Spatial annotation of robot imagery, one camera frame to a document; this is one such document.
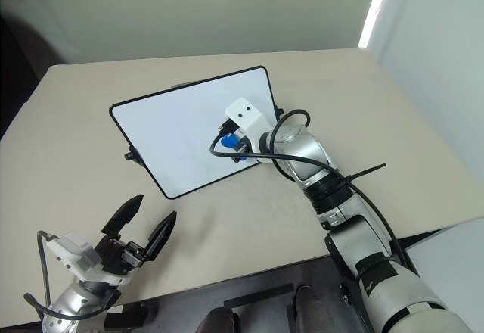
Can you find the black zip tie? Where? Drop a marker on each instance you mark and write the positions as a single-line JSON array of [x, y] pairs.
[[365, 172]]

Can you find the black-framed whiteboard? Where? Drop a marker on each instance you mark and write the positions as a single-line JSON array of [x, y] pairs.
[[170, 136]]

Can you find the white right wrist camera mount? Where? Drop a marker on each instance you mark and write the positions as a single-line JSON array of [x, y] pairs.
[[247, 115]]

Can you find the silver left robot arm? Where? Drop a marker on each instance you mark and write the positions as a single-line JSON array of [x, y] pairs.
[[72, 306]]

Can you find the black whiteboard stand knob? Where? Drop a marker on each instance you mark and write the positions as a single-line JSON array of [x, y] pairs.
[[280, 112], [130, 156]]

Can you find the dark rounded shape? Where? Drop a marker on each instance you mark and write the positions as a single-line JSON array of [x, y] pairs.
[[312, 310], [217, 321]]

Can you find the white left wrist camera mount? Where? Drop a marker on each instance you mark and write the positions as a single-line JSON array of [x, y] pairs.
[[72, 251]]

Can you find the black metal frame bar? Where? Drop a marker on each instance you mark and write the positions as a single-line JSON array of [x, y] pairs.
[[261, 295]]

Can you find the black metal frame block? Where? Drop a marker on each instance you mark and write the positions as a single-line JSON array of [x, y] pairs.
[[130, 314]]

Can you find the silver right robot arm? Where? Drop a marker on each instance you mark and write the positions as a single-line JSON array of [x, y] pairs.
[[363, 242]]

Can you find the blue whiteboard eraser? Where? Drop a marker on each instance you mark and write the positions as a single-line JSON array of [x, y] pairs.
[[228, 142]]

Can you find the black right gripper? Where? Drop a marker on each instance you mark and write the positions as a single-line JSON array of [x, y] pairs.
[[244, 144]]

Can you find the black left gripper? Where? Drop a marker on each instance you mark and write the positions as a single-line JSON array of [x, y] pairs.
[[113, 253]]

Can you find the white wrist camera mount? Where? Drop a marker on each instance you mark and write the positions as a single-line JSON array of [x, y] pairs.
[[72, 251], [247, 115]]

